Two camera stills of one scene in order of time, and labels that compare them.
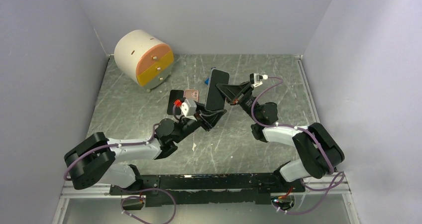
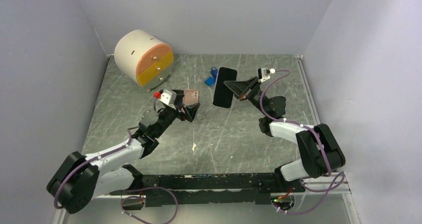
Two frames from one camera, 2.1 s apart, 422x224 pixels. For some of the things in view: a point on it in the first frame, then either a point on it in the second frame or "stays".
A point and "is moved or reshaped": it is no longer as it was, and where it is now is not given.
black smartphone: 215,99 is moved or reshaped
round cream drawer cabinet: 144,58 stays
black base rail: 179,189 stays
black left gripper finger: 212,117 to 191,110
